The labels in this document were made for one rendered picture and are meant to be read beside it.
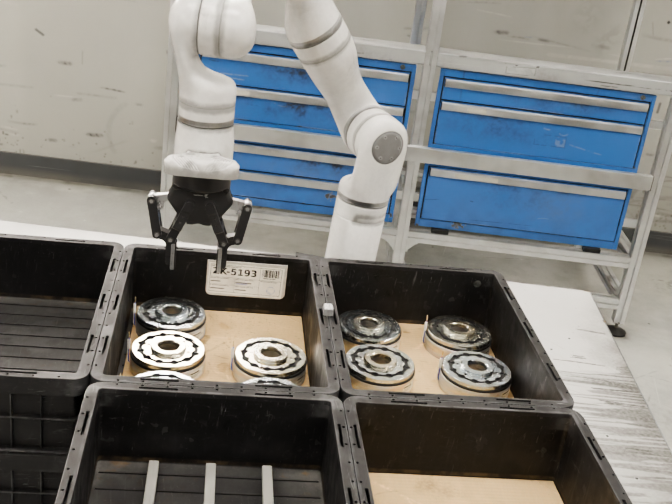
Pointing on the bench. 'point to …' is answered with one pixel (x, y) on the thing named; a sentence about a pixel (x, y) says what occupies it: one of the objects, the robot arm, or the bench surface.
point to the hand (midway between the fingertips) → (196, 259)
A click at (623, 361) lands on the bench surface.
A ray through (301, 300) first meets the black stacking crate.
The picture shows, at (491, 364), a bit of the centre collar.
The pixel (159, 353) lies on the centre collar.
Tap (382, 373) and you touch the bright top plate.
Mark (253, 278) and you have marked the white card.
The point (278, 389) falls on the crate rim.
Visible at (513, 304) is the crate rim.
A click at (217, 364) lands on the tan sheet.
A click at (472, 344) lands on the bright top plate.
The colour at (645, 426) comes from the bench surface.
